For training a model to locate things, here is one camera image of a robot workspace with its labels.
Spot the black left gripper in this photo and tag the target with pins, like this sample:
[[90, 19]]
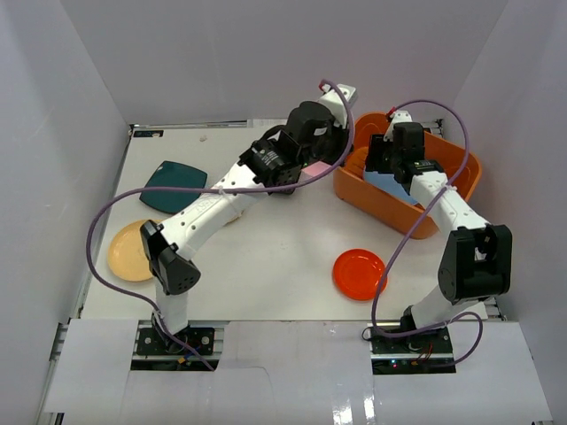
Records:
[[332, 144]]

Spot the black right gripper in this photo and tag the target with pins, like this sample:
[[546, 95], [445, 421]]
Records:
[[376, 146]]

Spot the blue round plate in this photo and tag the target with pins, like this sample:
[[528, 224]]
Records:
[[387, 183]]

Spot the pink round plate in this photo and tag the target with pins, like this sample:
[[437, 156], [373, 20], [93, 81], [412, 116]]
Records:
[[313, 171]]

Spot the cream round plate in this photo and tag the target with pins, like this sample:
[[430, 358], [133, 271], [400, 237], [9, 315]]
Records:
[[235, 215]]

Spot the orange round plate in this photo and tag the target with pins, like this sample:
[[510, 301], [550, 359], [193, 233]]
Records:
[[356, 273]]

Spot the teal square plate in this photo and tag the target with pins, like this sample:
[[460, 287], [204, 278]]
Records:
[[173, 174]]

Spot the yellow round plate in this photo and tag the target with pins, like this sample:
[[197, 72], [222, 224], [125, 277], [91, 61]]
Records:
[[125, 256]]

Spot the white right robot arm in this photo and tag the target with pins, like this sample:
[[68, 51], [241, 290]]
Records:
[[476, 262]]

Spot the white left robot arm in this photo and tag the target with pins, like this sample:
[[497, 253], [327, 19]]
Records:
[[171, 245]]

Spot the orange plastic bin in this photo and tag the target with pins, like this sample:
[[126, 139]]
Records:
[[349, 185]]

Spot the black label sticker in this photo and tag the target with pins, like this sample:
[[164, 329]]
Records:
[[147, 133]]

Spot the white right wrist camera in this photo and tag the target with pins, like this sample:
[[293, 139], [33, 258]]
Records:
[[395, 117]]

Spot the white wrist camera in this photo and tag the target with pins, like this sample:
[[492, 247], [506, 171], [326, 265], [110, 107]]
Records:
[[332, 101], [395, 117]]

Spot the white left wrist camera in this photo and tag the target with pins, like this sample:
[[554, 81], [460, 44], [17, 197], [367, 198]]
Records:
[[332, 101]]

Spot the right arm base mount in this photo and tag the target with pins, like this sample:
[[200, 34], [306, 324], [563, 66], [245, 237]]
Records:
[[435, 342]]

